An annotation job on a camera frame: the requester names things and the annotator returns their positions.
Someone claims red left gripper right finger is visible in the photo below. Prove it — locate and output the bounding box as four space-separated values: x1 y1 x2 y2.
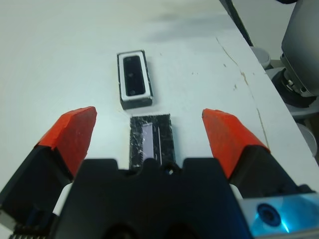
201 108 314 200

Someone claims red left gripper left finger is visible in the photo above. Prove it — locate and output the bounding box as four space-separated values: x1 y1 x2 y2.
0 106 97 222

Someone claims black camera box lid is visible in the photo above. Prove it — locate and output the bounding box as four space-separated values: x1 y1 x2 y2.
129 113 178 171

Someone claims grey humanoid robot body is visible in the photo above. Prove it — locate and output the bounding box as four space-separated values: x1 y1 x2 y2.
250 0 319 160

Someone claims white-lined camera box base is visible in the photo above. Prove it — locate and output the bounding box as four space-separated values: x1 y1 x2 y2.
116 49 154 110

